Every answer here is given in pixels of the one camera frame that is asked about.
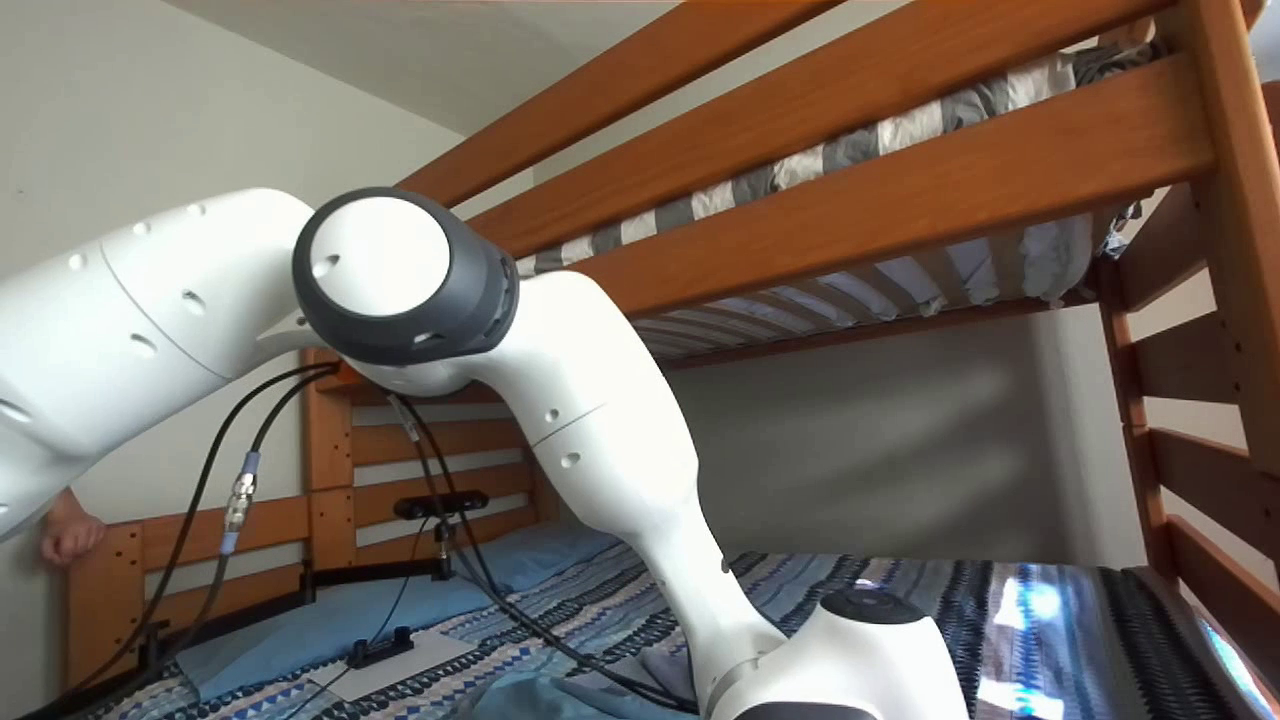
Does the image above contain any teal blue blanket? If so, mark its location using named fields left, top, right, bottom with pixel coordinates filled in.
left=470, top=648, right=703, bottom=720

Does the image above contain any grey white striped bedding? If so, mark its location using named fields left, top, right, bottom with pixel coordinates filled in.
left=515, top=40, right=1169, bottom=277

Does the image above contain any white flat board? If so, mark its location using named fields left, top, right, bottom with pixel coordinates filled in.
left=308, top=628, right=479, bottom=703

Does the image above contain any light blue pillow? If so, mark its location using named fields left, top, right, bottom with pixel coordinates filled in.
left=175, top=524, right=623, bottom=703

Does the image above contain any blue black patterned bedspread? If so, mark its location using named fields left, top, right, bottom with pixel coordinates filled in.
left=88, top=545, right=1280, bottom=720

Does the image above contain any white mattress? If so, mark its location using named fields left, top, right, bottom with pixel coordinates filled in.
left=630, top=212, right=1101, bottom=361

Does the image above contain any person's hand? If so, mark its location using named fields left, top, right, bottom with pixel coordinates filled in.
left=39, top=487, right=109, bottom=569

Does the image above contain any camera on mount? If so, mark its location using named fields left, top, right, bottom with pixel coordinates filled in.
left=300, top=490, right=491, bottom=603

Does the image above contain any wooden bunk bed frame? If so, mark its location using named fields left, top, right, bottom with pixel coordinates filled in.
left=65, top=0, right=1280, bottom=720

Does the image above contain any small black bracket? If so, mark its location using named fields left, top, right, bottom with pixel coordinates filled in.
left=346, top=627, right=417, bottom=670

